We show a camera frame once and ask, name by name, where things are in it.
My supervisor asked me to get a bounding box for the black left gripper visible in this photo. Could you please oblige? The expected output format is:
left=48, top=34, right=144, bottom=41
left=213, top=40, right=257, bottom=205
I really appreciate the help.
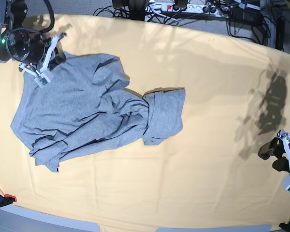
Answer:
left=258, top=139, right=290, bottom=172

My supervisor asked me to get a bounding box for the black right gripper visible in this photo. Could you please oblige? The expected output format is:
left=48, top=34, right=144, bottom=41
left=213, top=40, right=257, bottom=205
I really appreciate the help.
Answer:
left=8, top=28, right=66, bottom=70

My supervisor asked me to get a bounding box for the grey t-shirt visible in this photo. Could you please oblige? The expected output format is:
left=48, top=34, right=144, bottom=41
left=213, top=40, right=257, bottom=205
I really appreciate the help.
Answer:
left=11, top=54, right=186, bottom=172

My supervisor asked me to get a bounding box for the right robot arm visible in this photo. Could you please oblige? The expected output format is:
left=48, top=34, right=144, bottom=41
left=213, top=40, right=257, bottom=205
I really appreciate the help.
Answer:
left=0, top=0, right=66, bottom=75

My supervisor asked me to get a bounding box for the yellow tablecloth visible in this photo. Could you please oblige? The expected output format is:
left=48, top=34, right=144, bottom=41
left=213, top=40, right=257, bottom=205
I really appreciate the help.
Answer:
left=0, top=15, right=290, bottom=232

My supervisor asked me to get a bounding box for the black power adapter box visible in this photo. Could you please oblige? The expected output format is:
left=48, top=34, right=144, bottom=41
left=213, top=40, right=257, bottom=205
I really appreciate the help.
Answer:
left=230, top=7, right=263, bottom=25

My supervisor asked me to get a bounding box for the white power strip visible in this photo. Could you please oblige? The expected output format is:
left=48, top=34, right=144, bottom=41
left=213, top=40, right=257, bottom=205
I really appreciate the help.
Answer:
left=145, top=1, right=228, bottom=18

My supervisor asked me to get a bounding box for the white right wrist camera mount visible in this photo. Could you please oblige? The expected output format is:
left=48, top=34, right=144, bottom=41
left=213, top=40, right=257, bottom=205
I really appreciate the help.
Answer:
left=19, top=32, right=67, bottom=88

